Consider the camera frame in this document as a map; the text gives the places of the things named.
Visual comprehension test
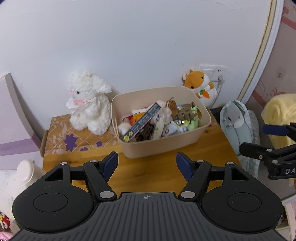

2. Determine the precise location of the white panda snack bag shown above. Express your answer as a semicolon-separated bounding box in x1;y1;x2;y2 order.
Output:
162;120;189;137

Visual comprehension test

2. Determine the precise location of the white plush bunny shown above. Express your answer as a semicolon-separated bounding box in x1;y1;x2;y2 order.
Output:
66;70;112;135

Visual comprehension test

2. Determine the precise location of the purple striped box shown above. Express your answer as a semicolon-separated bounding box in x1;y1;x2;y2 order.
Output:
0;73;43;170

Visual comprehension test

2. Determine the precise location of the orange sock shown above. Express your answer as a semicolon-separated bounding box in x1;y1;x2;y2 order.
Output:
130;112;145;126

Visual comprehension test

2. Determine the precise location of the brown hair claw clip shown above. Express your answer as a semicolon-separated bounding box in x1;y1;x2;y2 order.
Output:
175;102;199;121

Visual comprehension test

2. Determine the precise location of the white wall socket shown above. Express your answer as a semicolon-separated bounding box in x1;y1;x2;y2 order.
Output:
200;64;228;81

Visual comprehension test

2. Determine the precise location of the orange hamster plush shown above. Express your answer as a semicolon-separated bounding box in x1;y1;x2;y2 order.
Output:
182;69;218;108

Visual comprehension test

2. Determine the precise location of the green snack bag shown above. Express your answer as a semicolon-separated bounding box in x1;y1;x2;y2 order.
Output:
186;106;199;131

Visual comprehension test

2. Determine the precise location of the floral patterned box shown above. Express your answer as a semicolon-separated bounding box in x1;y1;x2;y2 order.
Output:
44;114;122;162

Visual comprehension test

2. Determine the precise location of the white ceramic figurine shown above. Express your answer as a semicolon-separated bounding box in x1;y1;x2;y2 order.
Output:
0;160;45;220

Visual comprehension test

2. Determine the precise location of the red Hello Kitty plush clip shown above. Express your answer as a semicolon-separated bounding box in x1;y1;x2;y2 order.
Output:
122;108;147;123

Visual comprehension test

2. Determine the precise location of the yellow rolled towel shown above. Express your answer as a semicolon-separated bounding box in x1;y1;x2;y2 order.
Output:
261;93;295;149

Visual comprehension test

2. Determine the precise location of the dark blue card box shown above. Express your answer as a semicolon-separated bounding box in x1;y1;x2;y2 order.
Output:
120;102;161;143

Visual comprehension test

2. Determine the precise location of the white oval packet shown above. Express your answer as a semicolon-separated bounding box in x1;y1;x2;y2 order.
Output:
151;116;165;140

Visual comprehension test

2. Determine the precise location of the white furry plush with orange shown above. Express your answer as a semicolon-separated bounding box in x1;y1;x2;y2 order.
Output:
117;122;132;137

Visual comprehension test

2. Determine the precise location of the beige storage bin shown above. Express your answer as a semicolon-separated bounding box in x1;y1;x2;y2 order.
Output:
111;86;211;158

